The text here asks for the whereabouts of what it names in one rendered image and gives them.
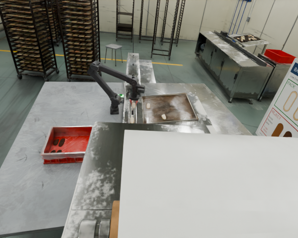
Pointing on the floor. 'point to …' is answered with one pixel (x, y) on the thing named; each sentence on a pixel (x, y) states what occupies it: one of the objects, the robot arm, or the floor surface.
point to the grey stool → (112, 50)
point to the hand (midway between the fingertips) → (133, 104)
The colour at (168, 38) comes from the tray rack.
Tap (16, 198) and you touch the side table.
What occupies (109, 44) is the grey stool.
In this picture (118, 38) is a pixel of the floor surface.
